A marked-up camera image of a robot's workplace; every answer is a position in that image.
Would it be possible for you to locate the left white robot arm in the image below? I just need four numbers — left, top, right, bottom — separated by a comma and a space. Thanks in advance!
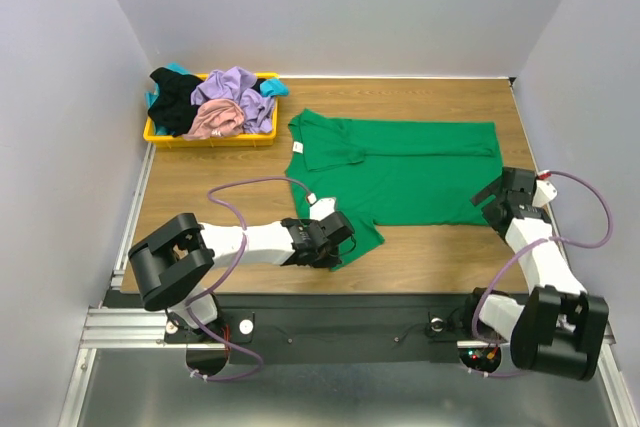
128, 212, 355, 330

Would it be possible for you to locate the pink t-shirt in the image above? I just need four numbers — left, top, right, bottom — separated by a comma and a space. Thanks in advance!
182, 99, 245, 141

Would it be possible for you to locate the green t-shirt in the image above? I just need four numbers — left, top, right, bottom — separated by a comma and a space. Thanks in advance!
286, 110, 503, 266

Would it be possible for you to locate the teal t-shirt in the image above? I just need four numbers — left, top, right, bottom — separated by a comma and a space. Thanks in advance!
144, 62, 290, 137

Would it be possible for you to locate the lavender t-shirt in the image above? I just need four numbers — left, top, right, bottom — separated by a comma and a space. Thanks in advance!
191, 67, 276, 135

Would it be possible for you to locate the yellow plastic bin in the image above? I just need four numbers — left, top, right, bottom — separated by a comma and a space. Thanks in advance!
143, 72, 280, 149

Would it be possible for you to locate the black t-shirt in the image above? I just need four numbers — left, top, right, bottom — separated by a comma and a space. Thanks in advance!
148, 67, 203, 137

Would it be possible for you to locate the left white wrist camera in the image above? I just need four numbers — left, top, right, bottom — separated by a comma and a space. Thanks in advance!
304, 193, 337, 221

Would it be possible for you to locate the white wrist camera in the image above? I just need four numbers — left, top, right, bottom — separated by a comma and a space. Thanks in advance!
532, 170, 558, 208
304, 193, 337, 221

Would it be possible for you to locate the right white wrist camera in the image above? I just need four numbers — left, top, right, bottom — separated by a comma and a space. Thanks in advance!
532, 170, 558, 208

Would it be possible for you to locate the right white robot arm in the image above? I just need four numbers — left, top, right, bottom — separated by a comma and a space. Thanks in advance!
463, 167, 609, 381

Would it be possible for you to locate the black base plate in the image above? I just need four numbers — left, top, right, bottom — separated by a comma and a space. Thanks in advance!
99, 291, 521, 367

